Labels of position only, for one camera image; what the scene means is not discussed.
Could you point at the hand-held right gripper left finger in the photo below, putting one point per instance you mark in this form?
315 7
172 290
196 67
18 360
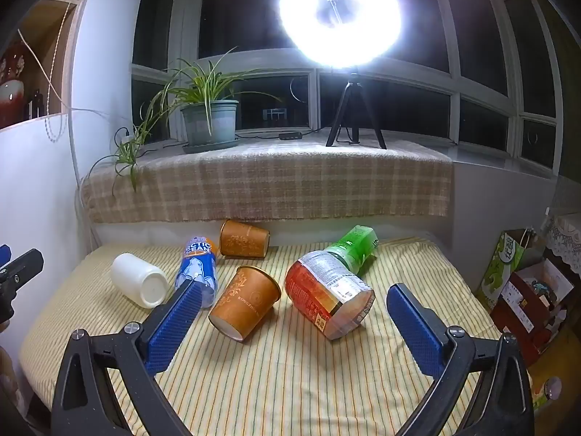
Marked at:
174 322

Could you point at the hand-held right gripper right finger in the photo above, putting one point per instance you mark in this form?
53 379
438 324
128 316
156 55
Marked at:
415 331

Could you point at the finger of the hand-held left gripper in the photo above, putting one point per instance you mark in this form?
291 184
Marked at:
22 267

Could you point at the orange paper cup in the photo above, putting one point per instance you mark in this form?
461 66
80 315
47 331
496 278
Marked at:
245 302
243 239

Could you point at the red instant noodle cup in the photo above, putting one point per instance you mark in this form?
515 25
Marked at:
329 293

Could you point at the white plastic jar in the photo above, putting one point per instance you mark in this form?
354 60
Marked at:
138 280

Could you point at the blue plastic bottle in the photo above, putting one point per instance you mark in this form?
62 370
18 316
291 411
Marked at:
198 269

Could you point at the green plastic bottle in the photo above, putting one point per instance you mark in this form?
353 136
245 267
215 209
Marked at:
356 247

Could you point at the green paper bag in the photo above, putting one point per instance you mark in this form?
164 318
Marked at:
501 265

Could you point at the red cardboard box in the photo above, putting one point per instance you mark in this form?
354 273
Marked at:
522 309

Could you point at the yellow striped bed sheet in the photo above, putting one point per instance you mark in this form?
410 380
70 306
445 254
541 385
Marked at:
290 372

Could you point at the red vase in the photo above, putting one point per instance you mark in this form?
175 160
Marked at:
11 91

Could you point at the checked windowsill cloth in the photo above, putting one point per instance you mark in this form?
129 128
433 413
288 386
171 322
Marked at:
281 181

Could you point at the white lace cloth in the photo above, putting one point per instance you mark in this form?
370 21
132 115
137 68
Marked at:
565 236

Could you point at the grey plant saucer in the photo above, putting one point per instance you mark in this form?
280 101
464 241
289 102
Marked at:
211 146

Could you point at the spider plant in grey pot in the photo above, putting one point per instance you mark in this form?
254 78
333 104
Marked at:
209 120

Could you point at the black power strip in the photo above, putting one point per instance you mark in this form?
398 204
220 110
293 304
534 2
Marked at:
290 136

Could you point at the wooden shelf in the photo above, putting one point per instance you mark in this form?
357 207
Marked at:
47 41

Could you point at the black tripod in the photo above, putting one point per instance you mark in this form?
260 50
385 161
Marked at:
352 100

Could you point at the white wall charger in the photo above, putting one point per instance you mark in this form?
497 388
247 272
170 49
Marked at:
124 135

